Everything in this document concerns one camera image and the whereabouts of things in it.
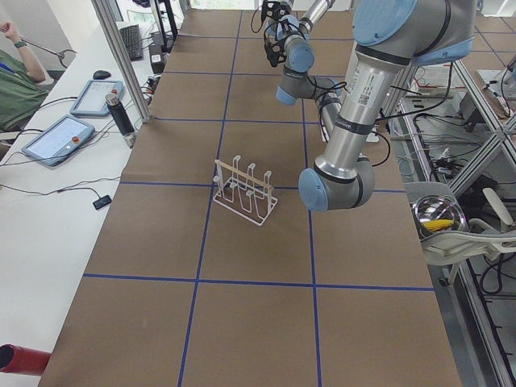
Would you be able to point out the aluminium frame post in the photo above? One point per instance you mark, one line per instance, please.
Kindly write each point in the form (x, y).
(109, 26)

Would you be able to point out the red cylinder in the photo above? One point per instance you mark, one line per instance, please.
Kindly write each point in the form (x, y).
(23, 360)

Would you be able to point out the white pot with lid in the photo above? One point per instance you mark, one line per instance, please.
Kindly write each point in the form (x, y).
(434, 213)

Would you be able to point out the teach pendant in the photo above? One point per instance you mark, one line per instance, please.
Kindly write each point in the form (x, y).
(59, 141)
(91, 102)

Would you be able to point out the near teach pendant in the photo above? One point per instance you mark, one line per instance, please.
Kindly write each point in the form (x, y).
(59, 141)

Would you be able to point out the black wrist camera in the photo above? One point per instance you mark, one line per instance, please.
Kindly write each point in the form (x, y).
(272, 14)

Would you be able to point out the person in green shirt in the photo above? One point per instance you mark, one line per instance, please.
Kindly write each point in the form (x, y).
(21, 95)

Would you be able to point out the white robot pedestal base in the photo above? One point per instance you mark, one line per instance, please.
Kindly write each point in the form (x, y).
(330, 117)

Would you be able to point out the black water bottle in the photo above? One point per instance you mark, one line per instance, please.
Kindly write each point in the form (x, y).
(119, 114)

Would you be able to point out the small black puck device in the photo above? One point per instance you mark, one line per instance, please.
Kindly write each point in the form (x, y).
(102, 202)

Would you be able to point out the white wire cup holder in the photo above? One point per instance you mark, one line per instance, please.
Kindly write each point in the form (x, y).
(242, 193)

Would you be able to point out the black computer mouse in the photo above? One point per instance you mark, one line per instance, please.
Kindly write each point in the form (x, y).
(101, 75)

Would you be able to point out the black keyboard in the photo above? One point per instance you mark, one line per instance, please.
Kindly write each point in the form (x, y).
(132, 41)

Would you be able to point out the far teach pendant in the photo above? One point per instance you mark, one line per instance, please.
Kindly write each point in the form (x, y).
(91, 102)

